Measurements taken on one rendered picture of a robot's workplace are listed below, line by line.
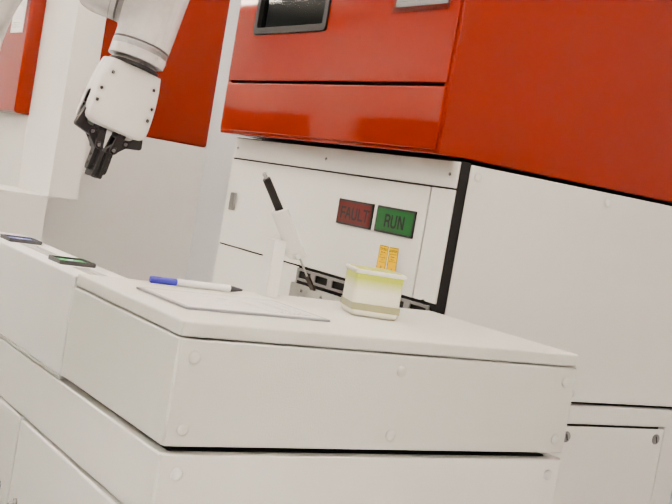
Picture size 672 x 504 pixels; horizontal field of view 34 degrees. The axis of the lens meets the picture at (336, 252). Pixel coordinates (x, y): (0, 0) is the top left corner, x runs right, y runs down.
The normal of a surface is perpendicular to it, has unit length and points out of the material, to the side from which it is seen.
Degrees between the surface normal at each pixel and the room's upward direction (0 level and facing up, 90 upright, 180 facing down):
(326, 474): 90
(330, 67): 90
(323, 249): 90
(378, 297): 90
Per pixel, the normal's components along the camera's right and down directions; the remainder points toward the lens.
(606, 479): 0.54, 0.14
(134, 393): -0.83, -0.11
